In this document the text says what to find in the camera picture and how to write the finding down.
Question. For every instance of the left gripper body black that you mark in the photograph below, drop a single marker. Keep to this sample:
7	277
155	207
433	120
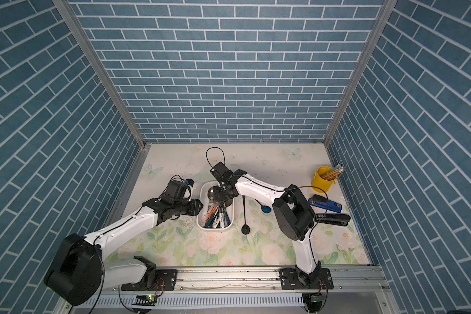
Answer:
185	207

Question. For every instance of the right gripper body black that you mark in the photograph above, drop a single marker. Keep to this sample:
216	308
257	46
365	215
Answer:
222	195

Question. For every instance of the orange spoon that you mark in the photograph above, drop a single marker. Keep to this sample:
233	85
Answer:
211	210

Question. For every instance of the white plastic storage box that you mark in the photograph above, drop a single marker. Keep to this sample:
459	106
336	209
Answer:
222	219

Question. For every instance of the blue green handled spoon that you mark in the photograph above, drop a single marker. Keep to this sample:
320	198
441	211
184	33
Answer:
265	208

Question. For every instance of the black spoon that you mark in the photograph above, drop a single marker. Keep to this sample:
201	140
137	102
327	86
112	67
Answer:
245	228

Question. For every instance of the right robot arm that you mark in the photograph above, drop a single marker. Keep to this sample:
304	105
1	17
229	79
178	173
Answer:
294	215

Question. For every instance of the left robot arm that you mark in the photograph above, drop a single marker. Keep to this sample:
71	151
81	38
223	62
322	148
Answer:
79	270

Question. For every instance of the floral table mat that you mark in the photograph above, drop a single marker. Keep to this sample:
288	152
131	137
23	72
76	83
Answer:
181	242

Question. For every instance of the yellow cup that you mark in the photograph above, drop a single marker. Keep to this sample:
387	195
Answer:
319	184

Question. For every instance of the blue stapler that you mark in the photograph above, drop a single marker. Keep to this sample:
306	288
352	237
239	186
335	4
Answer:
324	203

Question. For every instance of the black stapler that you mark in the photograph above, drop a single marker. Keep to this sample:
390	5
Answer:
336	219

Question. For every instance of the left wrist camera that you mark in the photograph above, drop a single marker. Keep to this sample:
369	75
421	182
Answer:
178	189

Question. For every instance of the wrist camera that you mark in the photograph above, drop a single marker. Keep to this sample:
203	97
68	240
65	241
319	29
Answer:
178	189
221	173

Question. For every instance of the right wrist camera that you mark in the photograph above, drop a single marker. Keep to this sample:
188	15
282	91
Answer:
221	173

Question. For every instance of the aluminium front rail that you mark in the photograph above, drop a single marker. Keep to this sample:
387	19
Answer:
345	279

